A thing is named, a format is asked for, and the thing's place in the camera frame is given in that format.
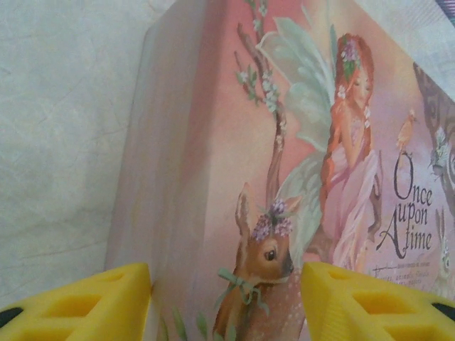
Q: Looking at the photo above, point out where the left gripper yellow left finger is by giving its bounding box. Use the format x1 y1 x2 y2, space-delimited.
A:
0 262 153 341

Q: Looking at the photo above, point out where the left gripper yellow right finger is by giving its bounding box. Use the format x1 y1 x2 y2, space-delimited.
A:
301 261 455 341

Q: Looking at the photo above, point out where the pink fairy print storybook box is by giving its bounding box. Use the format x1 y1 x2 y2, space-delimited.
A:
119 0 455 341

